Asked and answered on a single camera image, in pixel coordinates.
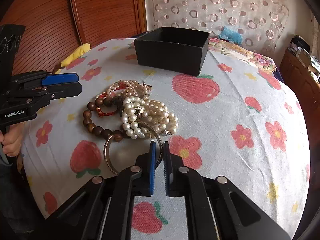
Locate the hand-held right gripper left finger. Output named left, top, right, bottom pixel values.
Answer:
left=32, top=141, right=163, bottom=240

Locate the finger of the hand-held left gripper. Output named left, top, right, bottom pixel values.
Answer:
left=11, top=71, right=79, bottom=87
left=9, top=82, right=83, bottom=105

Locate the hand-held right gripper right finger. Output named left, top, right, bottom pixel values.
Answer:
left=163, top=141, right=293, bottom=240

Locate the brown wooden bead bracelet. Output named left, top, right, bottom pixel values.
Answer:
left=83, top=96, right=128, bottom=142

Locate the red cord bracelet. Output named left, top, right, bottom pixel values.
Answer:
left=96, top=80, right=126, bottom=118

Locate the silver metal bangle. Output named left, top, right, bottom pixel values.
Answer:
left=103, top=122, right=165, bottom=176

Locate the white large pearl bracelet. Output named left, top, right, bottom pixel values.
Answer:
left=120, top=96, right=151, bottom=139

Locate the cream pearl necklace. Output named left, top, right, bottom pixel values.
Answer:
left=139, top=99, right=179, bottom=137

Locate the pink pearl bracelet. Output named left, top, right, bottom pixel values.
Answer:
left=103, top=79, right=153, bottom=100

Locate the black jewelry box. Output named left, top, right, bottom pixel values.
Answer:
left=134, top=26, right=210, bottom=77

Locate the person's left hand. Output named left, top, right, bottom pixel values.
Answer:
left=0, top=124, right=24, bottom=165

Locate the yellow plush toy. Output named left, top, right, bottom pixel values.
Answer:
left=53, top=43, right=91, bottom=74

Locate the wooden wardrobe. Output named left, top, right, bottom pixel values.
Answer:
left=0, top=0, right=148, bottom=76

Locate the floral blanket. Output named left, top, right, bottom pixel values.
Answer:
left=207, top=37, right=277, bottom=78

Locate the blue fluffy cloth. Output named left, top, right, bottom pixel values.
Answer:
left=217, top=26, right=243, bottom=43

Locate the wooden side cabinet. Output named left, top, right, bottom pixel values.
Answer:
left=278, top=48, right=320, bottom=107

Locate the circle pattern sheer curtain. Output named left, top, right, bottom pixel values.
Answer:
left=143, top=0, right=291, bottom=53

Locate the clutter pile on cabinet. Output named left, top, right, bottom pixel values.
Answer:
left=289, top=34, right=320, bottom=82

